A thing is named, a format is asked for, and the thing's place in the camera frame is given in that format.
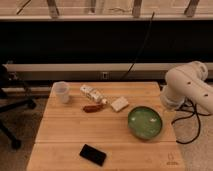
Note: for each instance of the black eraser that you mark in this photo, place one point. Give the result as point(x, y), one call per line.
point(92, 154)

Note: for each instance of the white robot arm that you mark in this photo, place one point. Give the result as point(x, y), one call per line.
point(187, 81)

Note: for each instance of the white sponge block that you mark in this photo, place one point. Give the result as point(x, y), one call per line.
point(119, 104)

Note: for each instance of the brown red marker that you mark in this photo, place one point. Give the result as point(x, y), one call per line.
point(92, 108)

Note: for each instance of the clear plastic cup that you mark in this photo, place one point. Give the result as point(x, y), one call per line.
point(61, 90)

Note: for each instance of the green bowl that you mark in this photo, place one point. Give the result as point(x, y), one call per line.
point(144, 122)

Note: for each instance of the wall power outlet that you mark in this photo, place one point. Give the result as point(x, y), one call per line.
point(104, 75)

